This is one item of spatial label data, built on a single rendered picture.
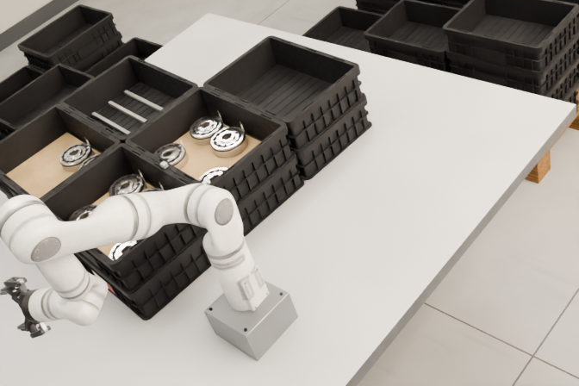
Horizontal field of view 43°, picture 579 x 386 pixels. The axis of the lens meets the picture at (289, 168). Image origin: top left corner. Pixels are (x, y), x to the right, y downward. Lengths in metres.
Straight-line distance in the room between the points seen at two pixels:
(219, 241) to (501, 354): 1.22
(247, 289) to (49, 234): 0.56
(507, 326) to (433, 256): 0.77
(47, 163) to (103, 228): 1.09
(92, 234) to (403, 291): 0.79
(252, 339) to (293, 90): 0.88
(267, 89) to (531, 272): 1.12
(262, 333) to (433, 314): 1.02
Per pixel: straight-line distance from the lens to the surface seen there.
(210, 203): 1.55
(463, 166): 2.10
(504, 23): 3.05
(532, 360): 2.53
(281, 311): 1.77
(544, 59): 2.78
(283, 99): 2.28
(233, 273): 1.68
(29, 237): 1.30
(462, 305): 2.66
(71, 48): 3.70
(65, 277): 1.47
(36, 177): 2.42
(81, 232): 1.35
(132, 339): 1.97
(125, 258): 1.83
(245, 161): 1.94
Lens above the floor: 2.10
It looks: 39 degrees down
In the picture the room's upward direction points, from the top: 19 degrees counter-clockwise
